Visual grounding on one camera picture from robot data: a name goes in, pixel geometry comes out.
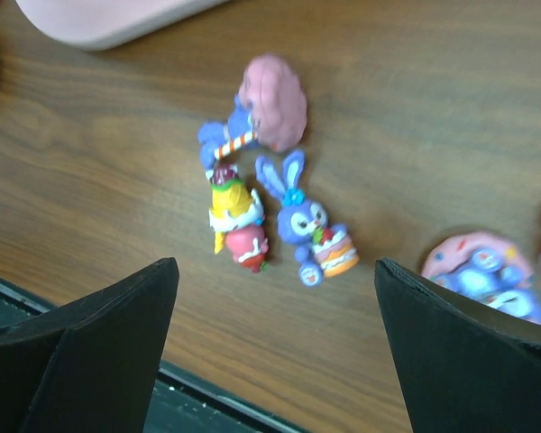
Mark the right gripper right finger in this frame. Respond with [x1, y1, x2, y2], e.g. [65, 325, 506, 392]
[374, 258, 541, 432]

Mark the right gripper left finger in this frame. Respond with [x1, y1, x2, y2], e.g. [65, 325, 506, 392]
[0, 258, 179, 432]

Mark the pink three-tier shelf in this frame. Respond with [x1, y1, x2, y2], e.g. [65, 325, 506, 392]
[16, 0, 224, 51]

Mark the purple bunny pink donut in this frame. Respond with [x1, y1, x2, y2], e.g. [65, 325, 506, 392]
[421, 231, 541, 325]

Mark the purple bunny with cake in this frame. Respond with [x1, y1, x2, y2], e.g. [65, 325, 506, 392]
[255, 150, 359, 287]

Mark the ice cream cone bear toy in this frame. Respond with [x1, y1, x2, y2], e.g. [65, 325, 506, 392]
[206, 164, 269, 273]

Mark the purple bunny pink cotton candy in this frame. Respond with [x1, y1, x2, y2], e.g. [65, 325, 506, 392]
[197, 53, 307, 170]

